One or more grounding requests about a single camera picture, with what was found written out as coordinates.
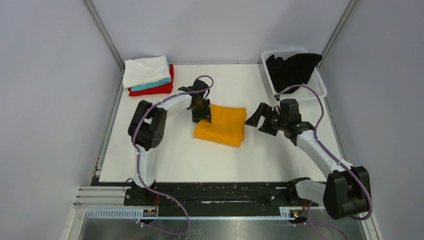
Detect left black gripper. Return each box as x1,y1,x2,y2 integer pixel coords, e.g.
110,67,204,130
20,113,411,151
190,99,211,125

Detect yellow t shirt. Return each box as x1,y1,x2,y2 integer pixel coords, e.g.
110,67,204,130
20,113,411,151
193,104,247,148

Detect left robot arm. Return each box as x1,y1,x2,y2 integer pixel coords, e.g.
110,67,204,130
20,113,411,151
128,91,212,206

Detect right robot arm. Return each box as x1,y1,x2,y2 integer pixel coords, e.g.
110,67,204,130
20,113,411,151
245,99,373,220

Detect red folded t shirt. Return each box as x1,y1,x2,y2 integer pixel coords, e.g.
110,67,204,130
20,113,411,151
128,63,175,97

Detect teal folded t shirt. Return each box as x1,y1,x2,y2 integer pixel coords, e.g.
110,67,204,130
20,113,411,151
128,61,173,92

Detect black t shirt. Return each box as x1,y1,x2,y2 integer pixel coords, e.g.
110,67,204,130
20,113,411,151
265,53,323,94

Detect white plastic basket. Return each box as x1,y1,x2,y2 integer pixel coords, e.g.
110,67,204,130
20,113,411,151
260,47,328,102

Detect white folded t shirt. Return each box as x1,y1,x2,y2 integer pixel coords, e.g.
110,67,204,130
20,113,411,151
122,55,171,89

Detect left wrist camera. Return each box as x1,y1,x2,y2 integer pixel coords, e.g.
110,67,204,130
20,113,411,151
177,79,211,99

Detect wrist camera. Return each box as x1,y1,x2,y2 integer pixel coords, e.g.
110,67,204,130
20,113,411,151
177,79,211,99
279,98,301,118

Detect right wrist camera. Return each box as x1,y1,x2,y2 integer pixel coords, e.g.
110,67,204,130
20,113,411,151
279,98,301,118

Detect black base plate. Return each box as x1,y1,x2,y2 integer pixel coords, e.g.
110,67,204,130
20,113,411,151
123,177,310,218

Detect white slotted cable duct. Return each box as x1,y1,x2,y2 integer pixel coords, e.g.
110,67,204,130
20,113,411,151
85,207,302,221

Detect right aluminium frame post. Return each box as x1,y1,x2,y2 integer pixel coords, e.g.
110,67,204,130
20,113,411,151
317,0,358,69

